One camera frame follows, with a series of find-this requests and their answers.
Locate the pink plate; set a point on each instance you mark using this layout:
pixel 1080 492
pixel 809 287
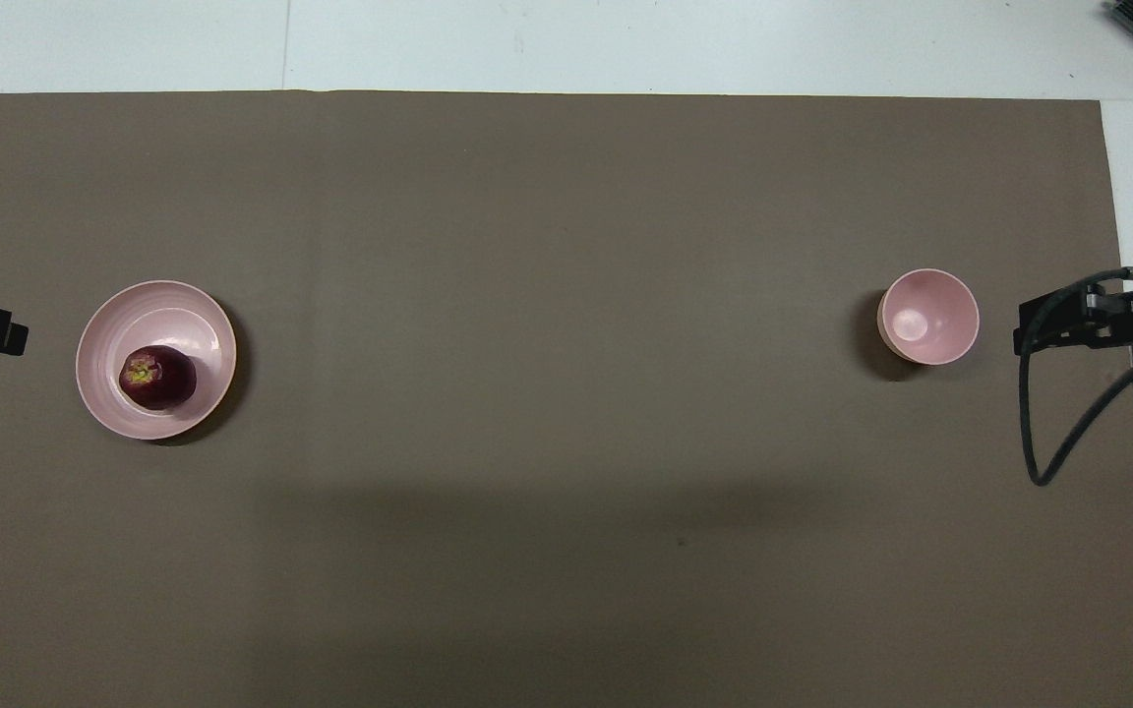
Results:
pixel 173 315

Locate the pink bowl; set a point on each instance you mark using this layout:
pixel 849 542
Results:
pixel 928 317

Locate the brown table mat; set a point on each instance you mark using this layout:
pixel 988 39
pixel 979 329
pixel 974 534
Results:
pixel 547 393

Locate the dark red apple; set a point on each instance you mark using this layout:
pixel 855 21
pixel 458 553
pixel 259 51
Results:
pixel 161 379

